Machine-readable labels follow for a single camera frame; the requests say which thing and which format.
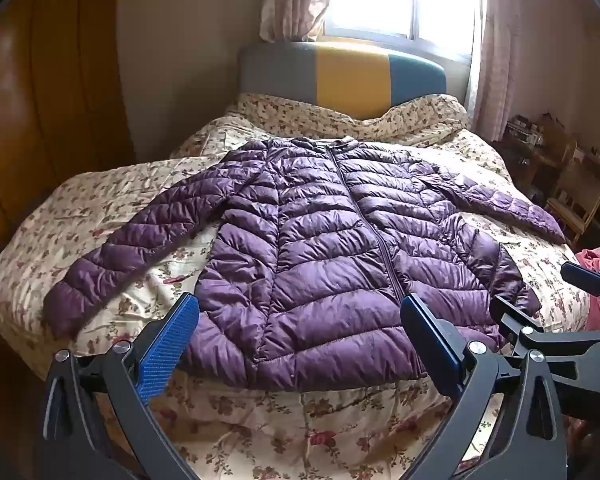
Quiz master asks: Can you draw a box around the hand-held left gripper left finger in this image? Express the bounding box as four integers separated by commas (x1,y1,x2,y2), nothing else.
42,291,203,480

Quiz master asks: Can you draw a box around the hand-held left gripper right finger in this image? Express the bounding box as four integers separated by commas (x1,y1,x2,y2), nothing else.
400,294,568,480

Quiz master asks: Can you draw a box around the pink cloth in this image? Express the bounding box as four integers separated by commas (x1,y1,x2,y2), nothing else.
575,247,600,331

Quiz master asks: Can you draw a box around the bright window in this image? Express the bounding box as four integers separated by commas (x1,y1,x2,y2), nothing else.
325,0,481,61

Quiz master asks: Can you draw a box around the grey yellow teal headboard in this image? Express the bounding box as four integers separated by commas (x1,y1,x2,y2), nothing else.
237,37,448,121

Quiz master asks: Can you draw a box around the purple quilted down jacket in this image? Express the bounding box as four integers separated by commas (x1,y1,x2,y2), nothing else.
42,136,567,393

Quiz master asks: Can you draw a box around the brown wooden wardrobe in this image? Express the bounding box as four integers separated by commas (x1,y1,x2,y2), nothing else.
0,0,136,256

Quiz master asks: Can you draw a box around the small wooden chair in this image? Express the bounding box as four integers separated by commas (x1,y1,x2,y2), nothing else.
545,142,600,247

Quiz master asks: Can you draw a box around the large floral print quilt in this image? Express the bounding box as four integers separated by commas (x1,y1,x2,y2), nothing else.
0,92,593,480

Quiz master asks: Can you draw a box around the pale patterned curtain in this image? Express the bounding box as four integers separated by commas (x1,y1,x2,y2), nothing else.
260,0,336,43
467,0,548,142

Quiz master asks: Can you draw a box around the small floral print blanket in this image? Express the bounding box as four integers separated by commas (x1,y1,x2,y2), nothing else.
225,92,473,137

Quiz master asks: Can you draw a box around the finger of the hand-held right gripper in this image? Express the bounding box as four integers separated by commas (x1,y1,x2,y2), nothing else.
494,296,600,396
561,261,600,318

